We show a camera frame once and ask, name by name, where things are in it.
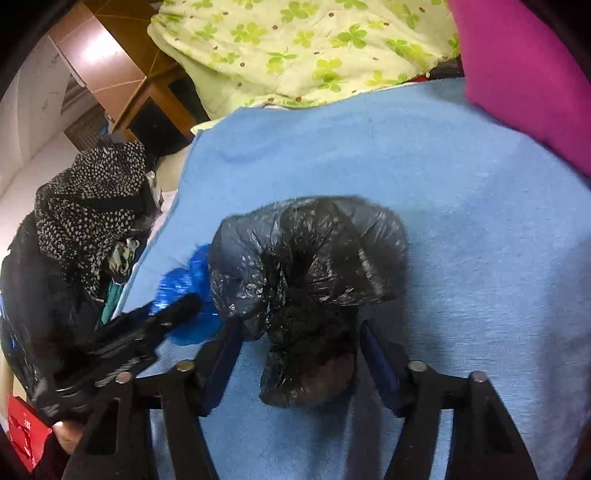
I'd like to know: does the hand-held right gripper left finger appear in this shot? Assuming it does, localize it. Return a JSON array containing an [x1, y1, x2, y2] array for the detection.
[[62, 318, 244, 480]]

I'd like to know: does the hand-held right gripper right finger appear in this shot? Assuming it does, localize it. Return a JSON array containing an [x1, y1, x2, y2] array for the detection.
[[361, 320, 539, 480]]

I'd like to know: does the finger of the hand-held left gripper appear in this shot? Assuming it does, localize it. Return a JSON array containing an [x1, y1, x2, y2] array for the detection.
[[134, 293, 203, 346]]

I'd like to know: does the shiny blue plastic bag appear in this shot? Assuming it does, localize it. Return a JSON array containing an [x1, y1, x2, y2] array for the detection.
[[154, 244, 227, 347]]

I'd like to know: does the black plastic bag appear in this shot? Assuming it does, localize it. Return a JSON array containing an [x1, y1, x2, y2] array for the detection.
[[208, 195, 409, 408]]

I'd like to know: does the person's left hand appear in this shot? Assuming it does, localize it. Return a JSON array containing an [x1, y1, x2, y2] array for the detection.
[[52, 418, 88, 457]]

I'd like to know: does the black jacket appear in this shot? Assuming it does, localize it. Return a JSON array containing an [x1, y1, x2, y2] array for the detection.
[[0, 210, 116, 398]]

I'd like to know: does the red box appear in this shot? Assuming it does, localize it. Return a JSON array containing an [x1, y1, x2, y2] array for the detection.
[[7, 394, 54, 472]]

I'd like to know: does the black white spotted cloth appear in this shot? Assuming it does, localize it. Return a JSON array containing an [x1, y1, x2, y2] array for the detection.
[[34, 141, 148, 301]]

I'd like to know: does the light blue blanket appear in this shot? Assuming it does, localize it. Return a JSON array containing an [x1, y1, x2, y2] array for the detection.
[[117, 76, 591, 480]]

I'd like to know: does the wooden nightstand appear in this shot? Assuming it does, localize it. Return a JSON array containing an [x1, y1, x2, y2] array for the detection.
[[111, 76, 208, 155]]

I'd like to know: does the green clover print quilt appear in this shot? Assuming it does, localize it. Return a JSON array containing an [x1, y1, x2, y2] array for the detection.
[[147, 0, 462, 121]]

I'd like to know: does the magenta pillow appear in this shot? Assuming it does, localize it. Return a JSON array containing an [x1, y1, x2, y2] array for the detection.
[[445, 0, 591, 178]]

